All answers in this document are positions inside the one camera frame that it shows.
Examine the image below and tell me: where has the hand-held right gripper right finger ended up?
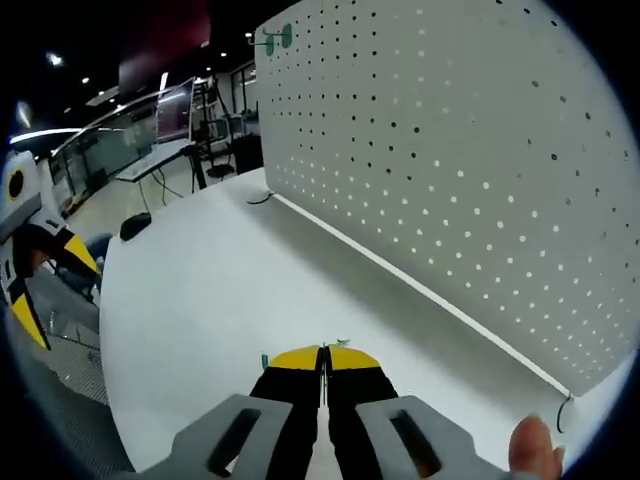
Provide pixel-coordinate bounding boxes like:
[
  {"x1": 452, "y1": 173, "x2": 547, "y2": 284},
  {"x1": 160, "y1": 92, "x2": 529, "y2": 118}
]
[{"x1": 324, "y1": 343, "x2": 541, "y2": 480}]

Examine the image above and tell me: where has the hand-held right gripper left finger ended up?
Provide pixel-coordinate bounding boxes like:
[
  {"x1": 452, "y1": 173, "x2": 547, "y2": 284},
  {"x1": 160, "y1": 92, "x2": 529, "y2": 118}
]
[{"x1": 132, "y1": 344, "x2": 325, "y2": 480}]

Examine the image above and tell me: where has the white perforated mounting plate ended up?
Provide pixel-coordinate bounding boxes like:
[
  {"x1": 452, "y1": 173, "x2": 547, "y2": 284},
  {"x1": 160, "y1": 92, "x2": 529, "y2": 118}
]
[{"x1": 254, "y1": 0, "x2": 634, "y2": 434}]

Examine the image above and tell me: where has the person's right hand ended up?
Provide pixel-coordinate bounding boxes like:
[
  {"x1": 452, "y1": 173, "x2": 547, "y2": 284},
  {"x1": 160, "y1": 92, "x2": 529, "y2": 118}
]
[{"x1": 509, "y1": 413, "x2": 567, "y2": 474}]

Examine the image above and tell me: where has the grey mesh office chair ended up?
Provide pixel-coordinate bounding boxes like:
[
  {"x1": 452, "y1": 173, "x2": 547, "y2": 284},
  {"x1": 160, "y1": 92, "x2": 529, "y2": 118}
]
[{"x1": 19, "y1": 272, "x2": 111, "y2": 406}]

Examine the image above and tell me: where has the black computer mouse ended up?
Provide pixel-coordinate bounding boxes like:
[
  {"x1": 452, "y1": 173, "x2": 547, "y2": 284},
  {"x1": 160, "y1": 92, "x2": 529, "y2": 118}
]
[{"x1": 119, "y1": 212, "x2": 153, "y2": 242}]

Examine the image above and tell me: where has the black laptop stand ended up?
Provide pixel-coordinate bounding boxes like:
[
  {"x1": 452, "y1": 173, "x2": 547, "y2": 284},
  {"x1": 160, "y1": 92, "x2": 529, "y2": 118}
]
[{"x1": 182, "y1": 147, "x2": 209, "y2": 191}]

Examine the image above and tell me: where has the white laptop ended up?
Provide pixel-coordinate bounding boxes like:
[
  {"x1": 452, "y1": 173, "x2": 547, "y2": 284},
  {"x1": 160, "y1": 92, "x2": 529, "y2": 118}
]
[{"x1": 115, "y1": 77, "x2": 197, "y2": 184}]

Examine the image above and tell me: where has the black computer tower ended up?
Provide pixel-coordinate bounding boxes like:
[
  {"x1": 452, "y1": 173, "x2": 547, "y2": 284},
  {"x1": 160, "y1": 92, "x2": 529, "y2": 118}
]
[{"x1": 232, "y1": 134, "x2": 265, "y2": 175}]

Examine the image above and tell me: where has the large red wall screen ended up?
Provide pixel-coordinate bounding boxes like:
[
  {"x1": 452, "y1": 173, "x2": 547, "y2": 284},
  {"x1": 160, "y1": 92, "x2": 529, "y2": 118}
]
[{"x1": 118, "y1": 0, "x2": 211, "y2": 96}]

